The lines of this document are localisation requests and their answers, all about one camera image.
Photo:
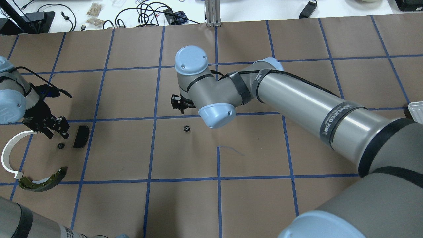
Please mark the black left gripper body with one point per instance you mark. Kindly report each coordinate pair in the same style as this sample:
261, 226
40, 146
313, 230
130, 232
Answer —
37, 114

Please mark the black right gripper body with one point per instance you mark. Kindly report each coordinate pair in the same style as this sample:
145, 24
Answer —
178, 102

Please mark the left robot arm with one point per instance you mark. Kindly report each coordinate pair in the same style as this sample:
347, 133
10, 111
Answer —
21, 100

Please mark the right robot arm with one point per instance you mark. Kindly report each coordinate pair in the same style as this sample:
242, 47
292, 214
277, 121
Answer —
386, 201

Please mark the black brake pad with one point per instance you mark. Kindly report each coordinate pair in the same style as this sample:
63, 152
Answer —
82, 136

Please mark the white curved plastic part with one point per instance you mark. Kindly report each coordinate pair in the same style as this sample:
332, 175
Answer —
5, 155

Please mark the olive green brake shoe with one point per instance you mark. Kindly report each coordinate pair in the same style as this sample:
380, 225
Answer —
43, 184

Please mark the bag of small parts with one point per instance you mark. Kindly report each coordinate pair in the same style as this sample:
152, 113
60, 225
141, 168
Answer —
94, 10

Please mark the black power adapter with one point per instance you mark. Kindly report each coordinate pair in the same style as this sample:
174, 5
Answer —
308, 10

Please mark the aluminium frame post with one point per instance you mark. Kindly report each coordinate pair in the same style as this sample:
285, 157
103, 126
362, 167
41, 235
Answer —
212, 13

